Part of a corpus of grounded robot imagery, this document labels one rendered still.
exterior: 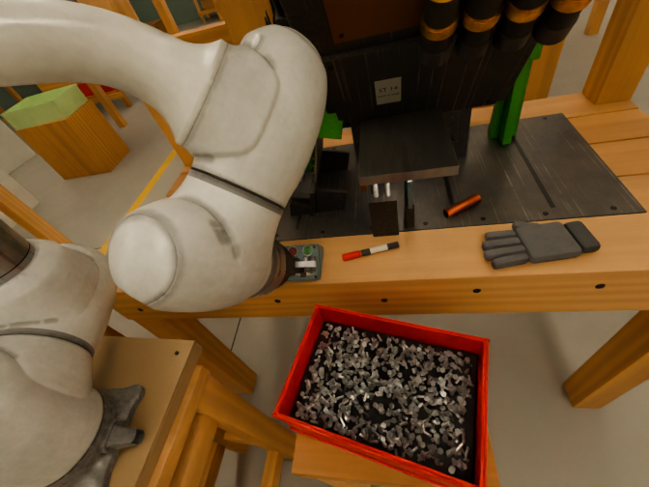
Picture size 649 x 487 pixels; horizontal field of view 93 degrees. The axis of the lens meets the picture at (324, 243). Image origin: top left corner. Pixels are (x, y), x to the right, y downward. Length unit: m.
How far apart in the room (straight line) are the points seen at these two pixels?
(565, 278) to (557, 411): 0.91
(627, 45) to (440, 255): 0.77
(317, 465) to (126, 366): 0.45
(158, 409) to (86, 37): 0.60
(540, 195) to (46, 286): 0.98
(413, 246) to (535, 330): 1.07
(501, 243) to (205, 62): 0.60
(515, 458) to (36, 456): 1.36
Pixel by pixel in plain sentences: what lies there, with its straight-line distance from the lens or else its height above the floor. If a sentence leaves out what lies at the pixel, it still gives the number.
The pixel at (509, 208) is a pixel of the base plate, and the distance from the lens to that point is 0.82.
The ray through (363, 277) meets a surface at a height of 0.90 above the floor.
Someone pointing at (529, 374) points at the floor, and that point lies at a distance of 1.61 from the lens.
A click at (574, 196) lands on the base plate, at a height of 0.90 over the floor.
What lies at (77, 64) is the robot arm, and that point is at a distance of 0.32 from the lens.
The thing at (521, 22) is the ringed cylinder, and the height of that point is 1.30.
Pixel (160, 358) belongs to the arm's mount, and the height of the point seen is 0.89.
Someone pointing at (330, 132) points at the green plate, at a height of 1.12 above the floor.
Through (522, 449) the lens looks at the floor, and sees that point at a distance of 1.51.
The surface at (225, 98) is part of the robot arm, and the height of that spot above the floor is 1.36.
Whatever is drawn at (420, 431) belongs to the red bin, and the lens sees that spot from 0.57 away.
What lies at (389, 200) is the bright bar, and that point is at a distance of 0.67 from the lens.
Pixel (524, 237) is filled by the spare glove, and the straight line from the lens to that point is 0.73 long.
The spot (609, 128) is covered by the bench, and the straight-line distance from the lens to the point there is 1.18.
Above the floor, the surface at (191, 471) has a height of 0.73.
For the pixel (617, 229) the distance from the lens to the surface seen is 0.84.
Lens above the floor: 1.45
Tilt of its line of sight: 46 degrees down
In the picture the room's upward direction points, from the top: 18 degrees counter-clockwise
